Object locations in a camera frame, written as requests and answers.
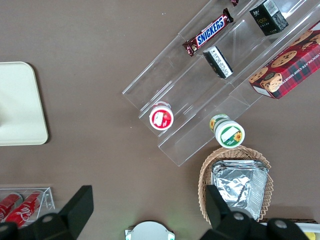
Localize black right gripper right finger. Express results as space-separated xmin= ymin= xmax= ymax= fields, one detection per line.
xmin=199 ymin=184 xmax=270 ymax=240

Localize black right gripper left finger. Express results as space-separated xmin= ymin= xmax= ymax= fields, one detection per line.
xmin=14 ymin=184 xmax=95 ymax=240

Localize light wicker basket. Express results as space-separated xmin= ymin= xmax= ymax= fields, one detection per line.
xmin=197 ymin=145 xmax=275 ymax=224

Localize beige plastic tray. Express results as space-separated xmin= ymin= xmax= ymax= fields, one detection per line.
xmin=0 ymin=61 xmax=49 ymax=147

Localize clear acrylic bottle rack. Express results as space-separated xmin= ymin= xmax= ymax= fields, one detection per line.
xmin=0 ymin=186 xmax=56 ymax=227

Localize stacked aluminium foil trays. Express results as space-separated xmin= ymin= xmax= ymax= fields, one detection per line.
xmin=211 ymin=159 xmax=269 ymax=223

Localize green lid yogurt cup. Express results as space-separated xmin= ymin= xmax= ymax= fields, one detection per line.
xmin=209 ymin=113 xmax=246 ymax=149

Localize red lid yogurt cup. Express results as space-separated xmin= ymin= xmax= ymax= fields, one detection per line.
xmin=148 ymin=100 xmax=175 ymax=132

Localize clear acrylic stair display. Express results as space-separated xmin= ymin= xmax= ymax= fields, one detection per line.
xmin=121 ymin=0 xmax=320 ymax=168

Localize small black carton box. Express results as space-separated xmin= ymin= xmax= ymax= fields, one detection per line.
xmin=249 ymin=0 xmax=290 ymax=37
xmin=202 ymin=45 xmax=235 ymax=80

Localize red tartan cookie box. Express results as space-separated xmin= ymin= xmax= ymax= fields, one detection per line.
xmin=248 ymin=20 xmax=320 ymax=101

